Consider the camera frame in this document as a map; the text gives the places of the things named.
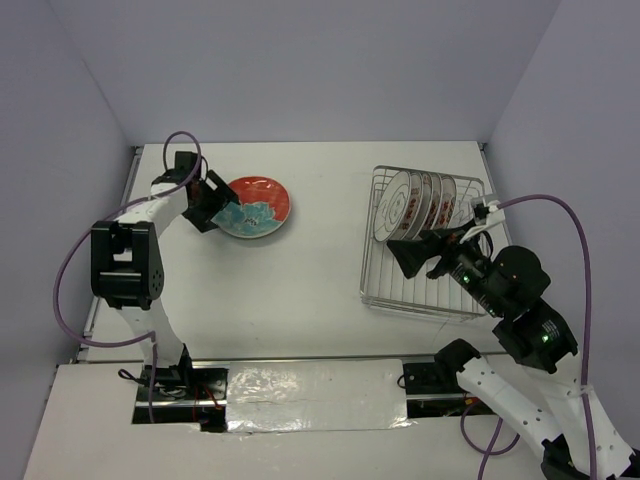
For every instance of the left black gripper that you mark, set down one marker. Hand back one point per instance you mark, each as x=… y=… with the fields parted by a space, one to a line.
x=221 y=196

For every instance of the silver foil tape sheet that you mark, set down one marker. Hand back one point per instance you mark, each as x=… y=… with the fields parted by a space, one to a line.
x=315 y=396

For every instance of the black metal base rail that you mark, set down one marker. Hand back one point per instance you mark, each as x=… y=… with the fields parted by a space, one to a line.
x=429 y=393

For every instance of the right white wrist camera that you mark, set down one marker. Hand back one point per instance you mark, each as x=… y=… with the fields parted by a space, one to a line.
x=486 y=215

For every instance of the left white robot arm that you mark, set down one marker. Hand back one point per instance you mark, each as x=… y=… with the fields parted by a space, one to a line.
x=127 y=271

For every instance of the white plate line drawing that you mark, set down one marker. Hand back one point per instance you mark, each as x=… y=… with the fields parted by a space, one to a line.
x=390 y=219

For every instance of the green rim lettered plate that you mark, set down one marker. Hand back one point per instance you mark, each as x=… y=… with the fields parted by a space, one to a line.
x=419 y=205

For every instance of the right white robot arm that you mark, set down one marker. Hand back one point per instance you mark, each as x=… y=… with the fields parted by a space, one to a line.
x=572 y=436

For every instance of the wire dish rack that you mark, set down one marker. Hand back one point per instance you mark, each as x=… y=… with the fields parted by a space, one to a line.
x=383 y=285

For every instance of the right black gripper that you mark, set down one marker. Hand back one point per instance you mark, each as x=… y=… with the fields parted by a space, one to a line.
x=409 y=253

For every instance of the white plate red characters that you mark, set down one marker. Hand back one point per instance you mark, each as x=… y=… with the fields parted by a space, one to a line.
x=445 y=207

